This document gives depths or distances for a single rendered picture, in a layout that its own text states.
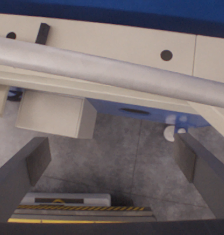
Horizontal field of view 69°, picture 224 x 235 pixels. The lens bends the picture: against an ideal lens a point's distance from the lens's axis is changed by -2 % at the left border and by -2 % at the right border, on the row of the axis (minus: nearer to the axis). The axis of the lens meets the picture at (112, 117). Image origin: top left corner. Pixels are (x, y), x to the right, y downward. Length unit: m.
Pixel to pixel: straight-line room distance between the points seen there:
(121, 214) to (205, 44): 0.68
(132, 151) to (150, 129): 0.19
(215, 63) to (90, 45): 0.23
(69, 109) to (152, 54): 0.39
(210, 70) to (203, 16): 0.12
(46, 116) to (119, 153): 0.60
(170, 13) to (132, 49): 0.12
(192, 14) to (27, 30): 0.33
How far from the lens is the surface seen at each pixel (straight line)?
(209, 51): 0.36
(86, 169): 1.13
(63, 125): 0.62
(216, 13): 0.42
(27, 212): 0.91
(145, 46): 0.33
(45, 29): 0.36
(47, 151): 0.17
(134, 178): 1.12
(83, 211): 0.82
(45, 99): 0.66
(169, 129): 1.12
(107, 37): 0.34
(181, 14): 0.41
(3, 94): 0.67
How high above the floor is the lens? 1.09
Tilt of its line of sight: 82 degrees down
